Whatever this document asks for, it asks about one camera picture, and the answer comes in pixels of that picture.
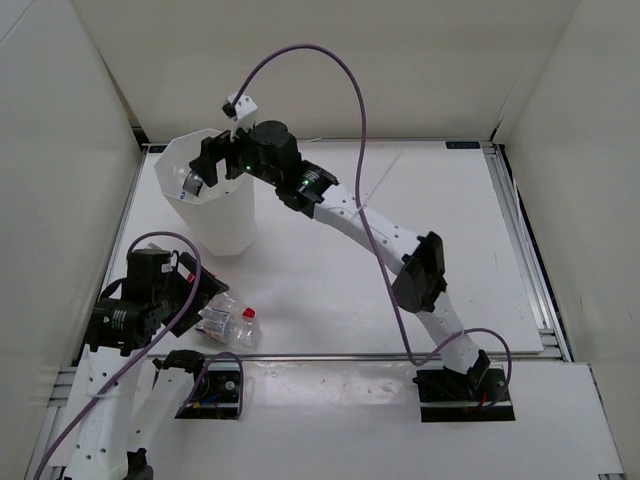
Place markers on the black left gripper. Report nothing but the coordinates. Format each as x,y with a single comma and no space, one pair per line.
209,286

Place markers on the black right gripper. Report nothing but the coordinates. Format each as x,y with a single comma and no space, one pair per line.
217,150

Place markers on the black label plastic bottle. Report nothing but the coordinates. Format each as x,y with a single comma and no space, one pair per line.
192,184

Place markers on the clear unlabelled plastic bottle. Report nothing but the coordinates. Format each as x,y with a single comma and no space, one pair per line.
189,198

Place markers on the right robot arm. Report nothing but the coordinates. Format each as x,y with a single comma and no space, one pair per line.
413,266

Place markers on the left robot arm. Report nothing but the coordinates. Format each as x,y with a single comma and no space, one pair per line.
111,442

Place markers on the white octagonal bin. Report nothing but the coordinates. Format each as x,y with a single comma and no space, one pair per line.
224,221

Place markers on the red label plastic bottle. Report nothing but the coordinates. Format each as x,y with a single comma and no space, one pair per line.
232,302

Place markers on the white cap crushed bottle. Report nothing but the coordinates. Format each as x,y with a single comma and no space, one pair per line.
230,330

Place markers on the blue label sticker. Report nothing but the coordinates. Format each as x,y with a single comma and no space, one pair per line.
462,145

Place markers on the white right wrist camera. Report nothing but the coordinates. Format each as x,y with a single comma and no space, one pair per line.
243,111

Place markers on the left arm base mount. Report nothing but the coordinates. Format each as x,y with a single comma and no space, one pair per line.
218,395

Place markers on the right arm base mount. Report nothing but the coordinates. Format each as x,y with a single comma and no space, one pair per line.
442,400

